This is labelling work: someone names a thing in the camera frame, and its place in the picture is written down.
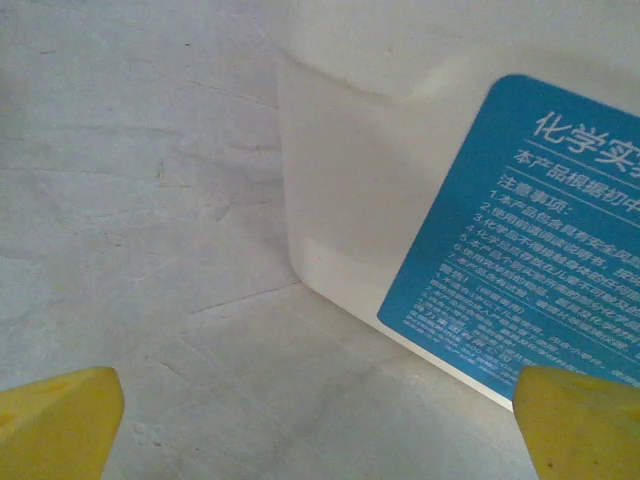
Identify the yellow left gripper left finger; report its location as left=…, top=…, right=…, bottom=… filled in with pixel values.
left=0, top=366, right=126, bottom=480

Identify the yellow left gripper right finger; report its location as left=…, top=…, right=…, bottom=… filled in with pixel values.
left=513, top=364, right=640, bottom=480

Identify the translucent plastic storage box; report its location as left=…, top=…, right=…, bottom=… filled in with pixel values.
left=276, top=0, right=640, bottom=409

